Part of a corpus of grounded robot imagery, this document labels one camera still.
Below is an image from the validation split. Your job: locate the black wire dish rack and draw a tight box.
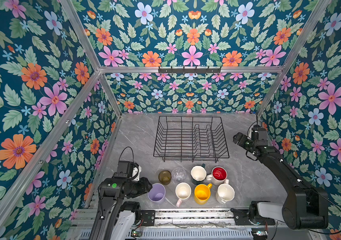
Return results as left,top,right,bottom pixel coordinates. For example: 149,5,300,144
153,116,230,163

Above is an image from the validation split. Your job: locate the aluminium frame post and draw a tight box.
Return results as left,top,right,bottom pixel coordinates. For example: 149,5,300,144
257,0,332,118
60,0,122,119

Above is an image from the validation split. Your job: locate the aluminium frame post right rear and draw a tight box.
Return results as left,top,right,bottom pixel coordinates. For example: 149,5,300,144
257,0,332,118

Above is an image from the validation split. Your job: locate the clear glass cup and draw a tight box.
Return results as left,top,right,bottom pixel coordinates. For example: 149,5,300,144
172,168,187,183

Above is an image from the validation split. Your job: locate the white mug red inside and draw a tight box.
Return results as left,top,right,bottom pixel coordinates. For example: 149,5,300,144
206,167,228,186

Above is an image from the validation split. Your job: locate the aluminium frame post left rear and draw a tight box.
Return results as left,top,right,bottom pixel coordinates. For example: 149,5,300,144
60,0,122,119

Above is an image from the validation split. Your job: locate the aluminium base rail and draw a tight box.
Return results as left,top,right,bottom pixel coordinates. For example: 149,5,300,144
68,207,327,240

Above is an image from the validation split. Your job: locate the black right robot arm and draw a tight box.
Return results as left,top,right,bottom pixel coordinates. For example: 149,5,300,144
233,125,329,230

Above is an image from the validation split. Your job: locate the dark green mug white inside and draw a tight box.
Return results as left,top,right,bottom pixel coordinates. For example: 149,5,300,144
191,164,207,186

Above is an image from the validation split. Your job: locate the amber textured glass cup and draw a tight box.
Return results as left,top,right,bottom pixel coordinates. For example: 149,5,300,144
158,170,172,186

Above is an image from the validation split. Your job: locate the black hook rail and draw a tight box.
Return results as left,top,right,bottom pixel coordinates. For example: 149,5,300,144
157,66,222,75

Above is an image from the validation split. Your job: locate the cream mug pink handle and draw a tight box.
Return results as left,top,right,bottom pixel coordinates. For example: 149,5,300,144
175,183,192,208

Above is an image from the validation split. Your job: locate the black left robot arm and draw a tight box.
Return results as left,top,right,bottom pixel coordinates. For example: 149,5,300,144
89,161,152,240

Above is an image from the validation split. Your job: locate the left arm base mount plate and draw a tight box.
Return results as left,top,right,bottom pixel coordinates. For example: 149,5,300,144
139,210,156,227

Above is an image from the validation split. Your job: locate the lilac plastic cup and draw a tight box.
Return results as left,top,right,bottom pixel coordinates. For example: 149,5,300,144
147,183,166,204

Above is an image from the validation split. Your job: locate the yellow mug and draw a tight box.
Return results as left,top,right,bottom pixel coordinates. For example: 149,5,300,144
194,184,213,205

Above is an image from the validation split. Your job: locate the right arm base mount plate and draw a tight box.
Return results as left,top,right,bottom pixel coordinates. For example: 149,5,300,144
230,208,276,226

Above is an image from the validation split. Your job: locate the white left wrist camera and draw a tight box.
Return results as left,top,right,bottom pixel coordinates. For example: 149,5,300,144
132,166,141,182

